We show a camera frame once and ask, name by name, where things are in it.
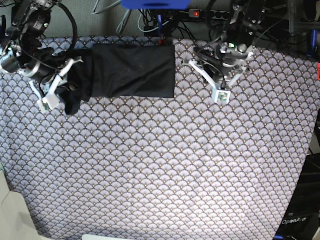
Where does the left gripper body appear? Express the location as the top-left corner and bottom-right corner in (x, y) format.
(181, 59), (248, 104)

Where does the black T-shirt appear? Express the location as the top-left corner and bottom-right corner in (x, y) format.
(56, 44), (176, 116)

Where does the fan patterned table cloth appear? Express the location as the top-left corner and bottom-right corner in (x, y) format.
(0, 39), (320, 240)

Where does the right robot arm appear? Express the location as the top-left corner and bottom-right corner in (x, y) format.
(0, 0), (83, 115)

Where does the red clamp right edge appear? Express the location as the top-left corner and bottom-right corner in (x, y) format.
(317, 62), (320, 81)

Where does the red black table clamp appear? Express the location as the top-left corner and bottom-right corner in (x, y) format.
(157, 37), (166, 47)

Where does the black OpenArm box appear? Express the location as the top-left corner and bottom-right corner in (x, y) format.
(276, 154), (320, 240)

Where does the black cable bundle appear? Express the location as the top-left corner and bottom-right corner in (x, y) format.
(137, 8), (231, 43)

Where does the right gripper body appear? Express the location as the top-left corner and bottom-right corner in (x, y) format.
(29, 57), (83, 113)

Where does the white power strip red switch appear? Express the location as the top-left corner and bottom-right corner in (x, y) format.
(187, 9), (230, 21)

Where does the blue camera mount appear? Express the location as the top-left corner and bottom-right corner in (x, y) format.
(121, 0), (191, 10)

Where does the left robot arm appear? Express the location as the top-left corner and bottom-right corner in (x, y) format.
(187, 0), (266, 104)

